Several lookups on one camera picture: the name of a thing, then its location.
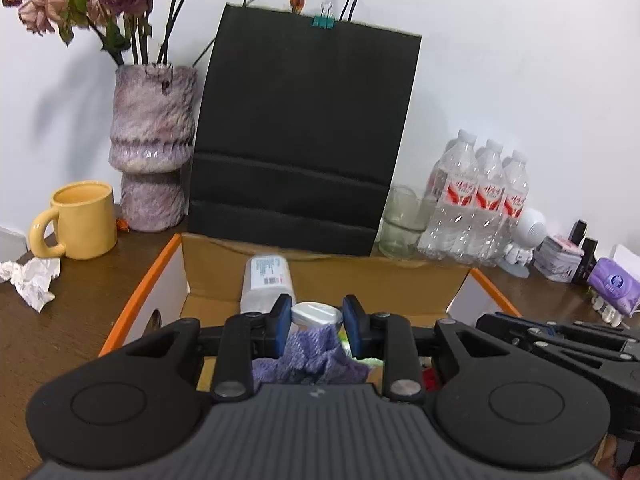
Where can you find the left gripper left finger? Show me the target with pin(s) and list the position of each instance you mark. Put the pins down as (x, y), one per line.
(243, 338)

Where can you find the small printed tin box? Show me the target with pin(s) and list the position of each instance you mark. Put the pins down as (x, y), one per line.
(557, 259)

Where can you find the water bottle middle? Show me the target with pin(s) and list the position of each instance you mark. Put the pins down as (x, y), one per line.
(487, 201)

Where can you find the red orange cardboard box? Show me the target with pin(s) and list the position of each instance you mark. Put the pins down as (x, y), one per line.
(198, 276)

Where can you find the yellow ceramic mug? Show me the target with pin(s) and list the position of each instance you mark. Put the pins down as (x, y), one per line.
(80, 223)

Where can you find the dried pink roses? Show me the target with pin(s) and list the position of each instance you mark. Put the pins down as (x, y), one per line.
(120, 25)

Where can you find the water bottle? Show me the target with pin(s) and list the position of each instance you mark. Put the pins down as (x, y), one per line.
(449, 199)
(487, 201)
(515, 193)

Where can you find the clear glass cup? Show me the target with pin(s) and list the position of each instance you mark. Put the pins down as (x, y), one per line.
(405, 219)

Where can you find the white plastic bottle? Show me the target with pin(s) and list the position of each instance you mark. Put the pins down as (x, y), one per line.
(266, 278)

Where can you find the water bottle left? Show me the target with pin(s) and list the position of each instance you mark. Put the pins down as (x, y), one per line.
(449, 199)

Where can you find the purple tissue pack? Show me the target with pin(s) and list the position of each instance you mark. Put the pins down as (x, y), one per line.
(615, 286)

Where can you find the crumpled white tissue left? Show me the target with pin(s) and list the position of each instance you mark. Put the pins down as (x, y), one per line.
(32, 280)

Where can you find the teal binder clip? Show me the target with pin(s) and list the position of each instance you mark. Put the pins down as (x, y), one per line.
(325, 19)

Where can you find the purple ceramic vase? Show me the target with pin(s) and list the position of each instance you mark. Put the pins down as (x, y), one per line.
(152, 139)

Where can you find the black paper bag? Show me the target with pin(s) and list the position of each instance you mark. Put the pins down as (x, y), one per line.
(299, 130)

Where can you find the black lipstick tubes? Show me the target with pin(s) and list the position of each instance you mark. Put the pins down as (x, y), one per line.
(588, 245)

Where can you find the silver round tin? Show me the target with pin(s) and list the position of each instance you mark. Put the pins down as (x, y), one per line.
(309, 315)

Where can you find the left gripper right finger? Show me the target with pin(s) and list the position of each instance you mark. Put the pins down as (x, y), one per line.
(392, 339)

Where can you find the purple woven drawstring pouch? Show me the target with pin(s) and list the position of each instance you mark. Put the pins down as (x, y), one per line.
(311, 357)

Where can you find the white astronaut figurine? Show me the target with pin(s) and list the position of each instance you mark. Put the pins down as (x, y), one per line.
(529, 233)

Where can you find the water bottle right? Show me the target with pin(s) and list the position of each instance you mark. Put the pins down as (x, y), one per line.
(515, 193)

